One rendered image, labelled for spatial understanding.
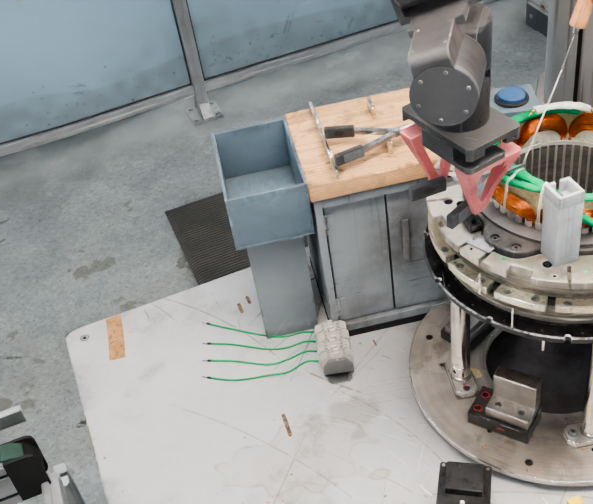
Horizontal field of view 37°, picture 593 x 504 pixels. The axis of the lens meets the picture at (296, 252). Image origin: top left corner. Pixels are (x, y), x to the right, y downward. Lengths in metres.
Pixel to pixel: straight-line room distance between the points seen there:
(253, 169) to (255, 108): 2.10
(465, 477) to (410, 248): 0.34
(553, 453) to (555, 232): 0.34
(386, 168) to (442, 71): 0.43
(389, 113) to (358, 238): 0.18
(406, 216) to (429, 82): 0.49
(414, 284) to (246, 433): 0.32
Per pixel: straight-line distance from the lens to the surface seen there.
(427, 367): 1.23
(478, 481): 1.08
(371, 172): 1.13
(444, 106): 0.74
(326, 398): 1.24
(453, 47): 0.73
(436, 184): 0.92
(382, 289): 1.27
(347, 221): 1.18
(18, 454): 1.34
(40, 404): 2.47
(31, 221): 3.12
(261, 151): 1.28
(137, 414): 1.28
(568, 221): 0.91
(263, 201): 1.13
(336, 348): 1.24
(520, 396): 1.14
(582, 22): 0.93
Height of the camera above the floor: 1.72
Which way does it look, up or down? 40 degrees down
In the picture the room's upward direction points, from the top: 10 degrees counter-clockwise
